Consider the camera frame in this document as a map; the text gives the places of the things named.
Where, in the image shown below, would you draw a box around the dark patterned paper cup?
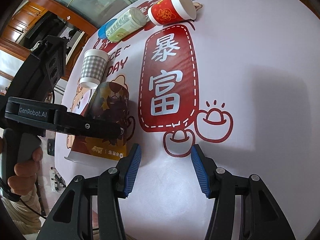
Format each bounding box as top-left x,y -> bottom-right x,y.
66,76 -> 129,161

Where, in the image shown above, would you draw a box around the cream sleeve forearm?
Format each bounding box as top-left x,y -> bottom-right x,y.
1,185 -> 41,235

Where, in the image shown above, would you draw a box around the grey checked paper cup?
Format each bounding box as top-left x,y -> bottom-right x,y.
80,49 -> 109,89

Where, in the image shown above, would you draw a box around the blue plastic cup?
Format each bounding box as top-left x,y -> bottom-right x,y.
98,18 -> 117,40

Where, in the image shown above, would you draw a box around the green white paper cup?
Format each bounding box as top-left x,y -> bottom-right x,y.
106,7 -> 147,43

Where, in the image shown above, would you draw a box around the red paper cup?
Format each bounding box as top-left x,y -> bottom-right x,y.
148,0 -> 197,26

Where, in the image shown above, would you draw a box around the person's left hand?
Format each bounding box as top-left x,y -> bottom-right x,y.
1,146 -> 43,201

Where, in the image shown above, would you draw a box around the wooden kitchen cabinets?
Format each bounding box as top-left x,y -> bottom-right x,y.
0,0 -> 48,61

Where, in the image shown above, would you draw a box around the pink printed tablecloth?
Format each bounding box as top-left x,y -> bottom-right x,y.
84,0 -> 319,239

